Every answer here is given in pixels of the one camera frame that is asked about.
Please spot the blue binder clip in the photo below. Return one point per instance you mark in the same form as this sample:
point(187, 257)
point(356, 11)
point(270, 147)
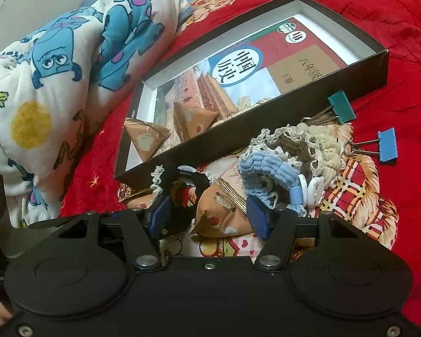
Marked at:
point(387, 145)

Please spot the black lace-trimmed scrunchie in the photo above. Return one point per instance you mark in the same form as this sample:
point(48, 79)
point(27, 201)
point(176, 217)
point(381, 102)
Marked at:
point(198, 179)

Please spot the history textbook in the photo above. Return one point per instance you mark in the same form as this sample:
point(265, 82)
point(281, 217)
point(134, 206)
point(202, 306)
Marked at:
point(238, 63)

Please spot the cream fuzzy scrunchie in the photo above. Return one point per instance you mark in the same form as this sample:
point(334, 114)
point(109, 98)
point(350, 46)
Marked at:
point(325, 147)

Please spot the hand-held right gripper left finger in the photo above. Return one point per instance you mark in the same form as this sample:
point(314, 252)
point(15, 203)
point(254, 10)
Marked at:
point(159, 216)

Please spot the white cartoon monster blanket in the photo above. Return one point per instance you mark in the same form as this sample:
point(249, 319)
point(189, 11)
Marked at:
point(56, 112)

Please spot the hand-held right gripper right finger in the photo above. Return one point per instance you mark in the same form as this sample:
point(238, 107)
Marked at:
point(260, 217)

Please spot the shallow black cardboard box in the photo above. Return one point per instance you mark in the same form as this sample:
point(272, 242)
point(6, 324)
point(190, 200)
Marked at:
point(284, 109)

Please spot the green binder clip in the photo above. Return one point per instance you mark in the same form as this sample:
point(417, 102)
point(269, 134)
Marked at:
point(342, 107)

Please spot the brown lace-trimmed scrunchie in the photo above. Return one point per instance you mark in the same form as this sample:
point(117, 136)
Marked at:
point(287, 142)

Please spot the blue lace-trimmed scrunchie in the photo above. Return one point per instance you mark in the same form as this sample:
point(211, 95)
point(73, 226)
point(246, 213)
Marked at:
point(263, 172)

